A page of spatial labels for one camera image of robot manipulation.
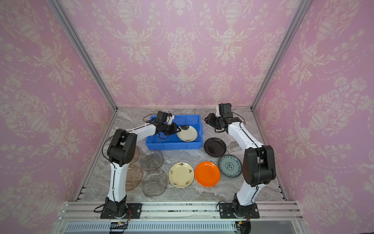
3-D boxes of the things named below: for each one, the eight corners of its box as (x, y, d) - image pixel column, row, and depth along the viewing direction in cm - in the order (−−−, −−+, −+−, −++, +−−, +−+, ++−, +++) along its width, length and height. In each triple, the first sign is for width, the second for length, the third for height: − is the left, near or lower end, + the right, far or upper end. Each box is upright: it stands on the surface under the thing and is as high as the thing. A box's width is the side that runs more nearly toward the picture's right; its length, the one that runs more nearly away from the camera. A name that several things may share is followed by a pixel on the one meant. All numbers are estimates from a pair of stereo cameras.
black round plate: (204, 157, 96) (204, 154, 92) (203, 140, 104) (203, 137, 100) (226, 157, 95) (227, 154, 92) (223, 140, 104) (224, 137, 100)
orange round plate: (195, 186, 84) (195, 185, 82) (194, 163, 93) (194, 161, 91) (221, 186, 84) (221, 185, 82) (218, 163, 93) (218, 161, 91)
